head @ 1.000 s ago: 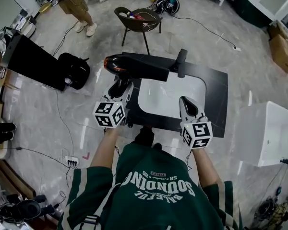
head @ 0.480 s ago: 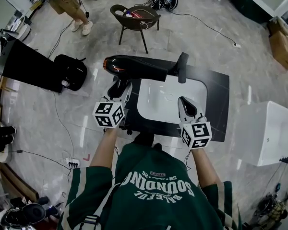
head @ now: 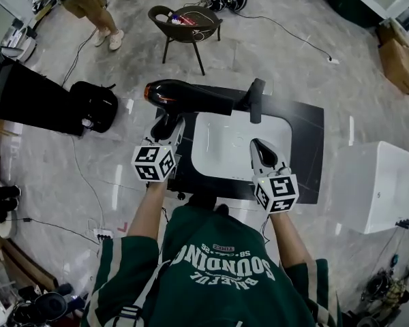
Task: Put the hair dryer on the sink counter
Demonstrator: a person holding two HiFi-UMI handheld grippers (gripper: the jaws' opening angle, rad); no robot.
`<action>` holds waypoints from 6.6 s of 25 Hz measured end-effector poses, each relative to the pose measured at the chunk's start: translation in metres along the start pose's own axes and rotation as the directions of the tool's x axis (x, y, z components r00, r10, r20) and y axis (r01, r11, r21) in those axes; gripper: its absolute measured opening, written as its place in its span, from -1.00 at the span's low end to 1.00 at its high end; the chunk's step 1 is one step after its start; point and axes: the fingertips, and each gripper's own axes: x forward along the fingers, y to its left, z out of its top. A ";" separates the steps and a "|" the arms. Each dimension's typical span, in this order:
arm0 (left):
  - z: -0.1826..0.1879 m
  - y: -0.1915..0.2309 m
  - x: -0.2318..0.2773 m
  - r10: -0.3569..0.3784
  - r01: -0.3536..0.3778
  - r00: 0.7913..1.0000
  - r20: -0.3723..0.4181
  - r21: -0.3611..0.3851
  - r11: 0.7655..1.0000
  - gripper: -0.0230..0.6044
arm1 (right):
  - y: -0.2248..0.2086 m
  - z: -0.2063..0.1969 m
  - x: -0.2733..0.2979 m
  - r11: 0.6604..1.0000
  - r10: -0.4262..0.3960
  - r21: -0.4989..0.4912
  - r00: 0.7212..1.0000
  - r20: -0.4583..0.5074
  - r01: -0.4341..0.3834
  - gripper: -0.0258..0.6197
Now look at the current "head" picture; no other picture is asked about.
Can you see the person's right forearm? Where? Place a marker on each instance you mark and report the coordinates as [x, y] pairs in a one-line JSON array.
[[293, 240]]

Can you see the dark green cabinet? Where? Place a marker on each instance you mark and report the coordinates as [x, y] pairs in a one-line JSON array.
[[354, 2]]

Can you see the person's black shoe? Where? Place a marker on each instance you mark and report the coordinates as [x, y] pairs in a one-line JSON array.
[[201, 201]]

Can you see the white power strip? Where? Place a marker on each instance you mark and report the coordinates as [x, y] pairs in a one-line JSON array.
[[103, 234]]

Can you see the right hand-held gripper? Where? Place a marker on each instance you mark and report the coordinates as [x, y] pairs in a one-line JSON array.
[[277, 191]]

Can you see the black sink counter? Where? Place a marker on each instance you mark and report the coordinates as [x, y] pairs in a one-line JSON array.
[[306, 141]]

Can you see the red packet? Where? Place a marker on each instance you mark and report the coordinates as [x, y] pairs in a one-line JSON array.
[[187, 20]]

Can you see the black hair dryer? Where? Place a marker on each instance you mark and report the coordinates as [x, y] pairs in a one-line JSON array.
[[187, 97]]

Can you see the person's green printed shirt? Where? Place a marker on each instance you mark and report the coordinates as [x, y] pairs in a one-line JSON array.
[[218, 278]]

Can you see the white sink basin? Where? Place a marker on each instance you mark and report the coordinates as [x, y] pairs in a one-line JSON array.
[[225, 148]]

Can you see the white floor socket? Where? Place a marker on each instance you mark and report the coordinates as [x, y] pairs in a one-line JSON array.
[[333, 60]]

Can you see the cardboard box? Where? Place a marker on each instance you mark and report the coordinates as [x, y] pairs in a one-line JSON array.
[[400, 63]]

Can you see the black backpack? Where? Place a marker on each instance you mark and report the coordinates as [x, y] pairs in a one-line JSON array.
[[95, 106]]

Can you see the black faucet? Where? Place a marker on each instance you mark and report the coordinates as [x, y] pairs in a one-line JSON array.
[[255, 101]]

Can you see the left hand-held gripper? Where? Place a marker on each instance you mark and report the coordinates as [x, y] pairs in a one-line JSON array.
[[153, 163]]

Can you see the brown wicker chair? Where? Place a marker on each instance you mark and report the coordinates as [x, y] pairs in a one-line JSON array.
[[187, 27]]

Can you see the black flat case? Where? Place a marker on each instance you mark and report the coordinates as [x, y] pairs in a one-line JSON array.
[[30, 97]]

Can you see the person's left forearm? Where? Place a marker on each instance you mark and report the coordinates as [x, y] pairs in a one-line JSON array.
[[146, 210]]

